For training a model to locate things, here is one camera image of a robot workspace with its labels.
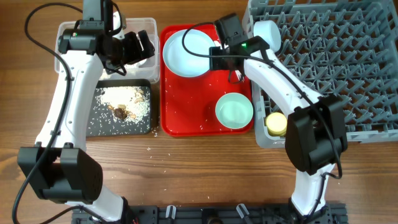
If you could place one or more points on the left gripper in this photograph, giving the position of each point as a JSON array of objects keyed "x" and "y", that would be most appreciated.
[{"x": 137, "y": 53}]

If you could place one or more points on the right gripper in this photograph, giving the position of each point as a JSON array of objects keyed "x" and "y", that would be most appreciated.
[{"x": 214, "y": 61}]

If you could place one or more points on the white napkin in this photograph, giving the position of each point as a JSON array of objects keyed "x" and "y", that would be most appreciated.
[{"x": 142, "y": 64}]

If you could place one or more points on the light blue bowl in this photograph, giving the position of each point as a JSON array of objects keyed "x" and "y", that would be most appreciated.
[{"x": 269, "y": 31}]

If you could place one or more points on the light blue plate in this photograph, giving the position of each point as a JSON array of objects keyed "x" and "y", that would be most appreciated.
[{"x": 182, "y": 63}]

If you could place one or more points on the mint green bowl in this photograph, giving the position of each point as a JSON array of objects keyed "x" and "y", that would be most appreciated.
[{"x": 234, "y": 110}]

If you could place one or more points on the yellow plastic cup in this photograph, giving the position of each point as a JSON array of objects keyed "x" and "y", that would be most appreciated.
[{"x": 276, "y": 124}]

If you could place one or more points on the white plastic fork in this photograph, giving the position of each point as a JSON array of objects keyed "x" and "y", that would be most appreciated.
[{"x": 239, "y": 76}]

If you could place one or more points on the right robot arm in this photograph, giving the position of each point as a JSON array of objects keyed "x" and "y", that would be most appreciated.
[{"x": 316, "y": 134}]

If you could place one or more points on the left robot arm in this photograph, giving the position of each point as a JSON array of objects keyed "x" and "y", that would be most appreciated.
[{"x": 57, "y": 166}]

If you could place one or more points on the grey dishwasher rack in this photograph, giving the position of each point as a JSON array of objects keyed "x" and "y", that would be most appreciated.
[{"x": 342, "y": 48}]

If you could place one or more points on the clear plastic bin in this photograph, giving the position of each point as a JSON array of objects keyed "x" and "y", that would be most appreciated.
[{"x": 140, "y": 71}]

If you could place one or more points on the food scraps and rice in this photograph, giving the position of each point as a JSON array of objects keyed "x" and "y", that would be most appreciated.
[{"x": 122, "y": 104}]

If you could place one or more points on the black plastic bin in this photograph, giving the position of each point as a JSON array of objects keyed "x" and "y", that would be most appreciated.
[{"x": 124, "y": 124}]

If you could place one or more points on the red serving tray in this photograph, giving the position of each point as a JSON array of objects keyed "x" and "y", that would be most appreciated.
[{"x": 187, "y": 105}]

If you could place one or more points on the black mounting rail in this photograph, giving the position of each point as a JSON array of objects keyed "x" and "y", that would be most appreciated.
[{"x": 335, "y": 213}]

